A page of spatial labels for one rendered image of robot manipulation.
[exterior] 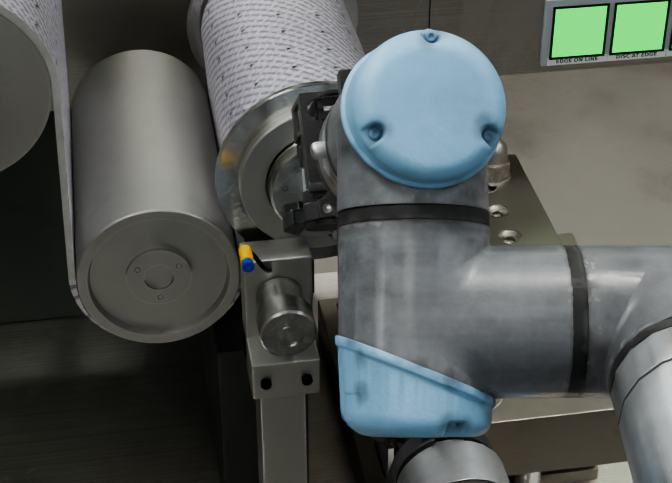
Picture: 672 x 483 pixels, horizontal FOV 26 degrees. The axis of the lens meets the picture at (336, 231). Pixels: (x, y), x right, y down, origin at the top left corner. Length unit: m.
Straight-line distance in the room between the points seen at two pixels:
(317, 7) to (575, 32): 0.34
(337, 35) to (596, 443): 0.39
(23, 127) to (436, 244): 0.41
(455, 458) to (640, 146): 2.69
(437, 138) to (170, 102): 0.54
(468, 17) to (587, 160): 2.17
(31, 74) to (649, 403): 0.51
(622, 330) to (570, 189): 2.73
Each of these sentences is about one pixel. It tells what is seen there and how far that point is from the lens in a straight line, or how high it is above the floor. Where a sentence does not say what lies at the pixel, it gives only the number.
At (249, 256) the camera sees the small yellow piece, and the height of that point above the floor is 1.24.
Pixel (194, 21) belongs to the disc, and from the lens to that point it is 1.25.
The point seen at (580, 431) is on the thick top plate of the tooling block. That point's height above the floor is 1.01.
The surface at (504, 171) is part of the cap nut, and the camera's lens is 1.45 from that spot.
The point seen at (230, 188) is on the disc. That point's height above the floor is 1.25.
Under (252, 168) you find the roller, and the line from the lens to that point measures 1.02.
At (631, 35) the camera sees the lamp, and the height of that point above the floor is 1.18.
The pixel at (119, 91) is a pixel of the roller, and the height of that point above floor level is 1.23.
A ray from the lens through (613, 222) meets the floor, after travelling 3.31.
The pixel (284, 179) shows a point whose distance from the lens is 1.02.
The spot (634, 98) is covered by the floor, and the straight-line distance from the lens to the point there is 3.82.
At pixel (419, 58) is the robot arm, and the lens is 0.68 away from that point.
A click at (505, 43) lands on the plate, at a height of 1.18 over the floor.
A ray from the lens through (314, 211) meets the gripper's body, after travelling 0.89.
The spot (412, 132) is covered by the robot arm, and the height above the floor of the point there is 1.46.
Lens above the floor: 1.80
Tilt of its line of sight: 34 degrees down
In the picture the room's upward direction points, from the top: straight up
